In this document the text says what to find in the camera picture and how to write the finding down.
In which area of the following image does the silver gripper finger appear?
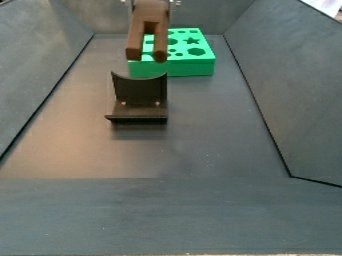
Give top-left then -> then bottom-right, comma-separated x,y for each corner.
168,0 -> 182,7
120,0 -> 134,8

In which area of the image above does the green foam shape block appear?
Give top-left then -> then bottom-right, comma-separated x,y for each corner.
129,28 -> 217,78

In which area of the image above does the brown square-circle object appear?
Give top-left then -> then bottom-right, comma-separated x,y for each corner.
126,0 -> 170,63

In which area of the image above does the black curved fixture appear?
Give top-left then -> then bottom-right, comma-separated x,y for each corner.
106,72 -> 169,122

